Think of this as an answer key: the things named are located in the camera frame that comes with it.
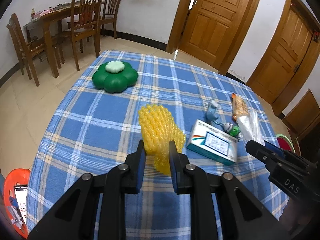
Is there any yellow foam net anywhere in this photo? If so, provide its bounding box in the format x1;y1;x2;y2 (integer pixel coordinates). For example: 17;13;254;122
138;104;185;176

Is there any clear plastic bag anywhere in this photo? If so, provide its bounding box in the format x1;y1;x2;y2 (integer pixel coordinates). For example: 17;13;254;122
236;110;265;146

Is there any teal white medicine box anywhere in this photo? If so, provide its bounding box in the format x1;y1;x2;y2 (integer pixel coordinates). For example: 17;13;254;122
186;119;238;166

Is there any small wooden cabinet door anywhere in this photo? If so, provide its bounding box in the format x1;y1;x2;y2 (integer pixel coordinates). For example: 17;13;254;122
283;89;319;141

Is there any green white toy figure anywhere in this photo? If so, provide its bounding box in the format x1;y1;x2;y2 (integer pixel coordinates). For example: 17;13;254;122
222;122;242;141

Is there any blue plaid tablecloth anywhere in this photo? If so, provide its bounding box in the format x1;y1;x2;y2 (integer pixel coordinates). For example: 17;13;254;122
27;50;287;239

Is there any orange snack wrapper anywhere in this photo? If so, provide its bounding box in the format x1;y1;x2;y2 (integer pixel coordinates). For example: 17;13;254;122
231;93;249;122

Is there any green flower-shaped container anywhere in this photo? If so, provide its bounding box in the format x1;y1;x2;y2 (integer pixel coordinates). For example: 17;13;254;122
92;61;138;93

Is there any smartphone on stool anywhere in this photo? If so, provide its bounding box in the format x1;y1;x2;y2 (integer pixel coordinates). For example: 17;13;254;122
14;185;28;224

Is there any orange plastic stool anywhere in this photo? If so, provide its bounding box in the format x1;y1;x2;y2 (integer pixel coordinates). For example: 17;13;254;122
3;168;30;239

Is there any wooden door right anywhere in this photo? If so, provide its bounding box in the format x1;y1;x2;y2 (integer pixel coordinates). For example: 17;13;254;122
246;0;319;115

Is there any wooden chair left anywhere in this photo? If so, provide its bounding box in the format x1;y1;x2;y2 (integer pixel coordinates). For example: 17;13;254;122
7;13;65;86

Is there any wooden chair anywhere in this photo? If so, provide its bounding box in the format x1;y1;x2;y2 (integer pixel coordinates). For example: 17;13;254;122
7;13;65;86
59;0;103;70
100;0;121;39

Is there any wooden door left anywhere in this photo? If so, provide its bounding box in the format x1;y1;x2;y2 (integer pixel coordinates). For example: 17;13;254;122
166;0;260;75

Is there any wooden dining table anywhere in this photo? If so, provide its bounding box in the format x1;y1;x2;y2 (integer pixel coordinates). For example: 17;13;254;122
23;3;72;78

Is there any wooden chair far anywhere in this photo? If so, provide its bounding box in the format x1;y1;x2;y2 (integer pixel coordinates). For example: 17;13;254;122
100;0;121;39

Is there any wooden chair middle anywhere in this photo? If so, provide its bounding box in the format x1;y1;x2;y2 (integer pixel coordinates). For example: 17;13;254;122
59;0;103;70

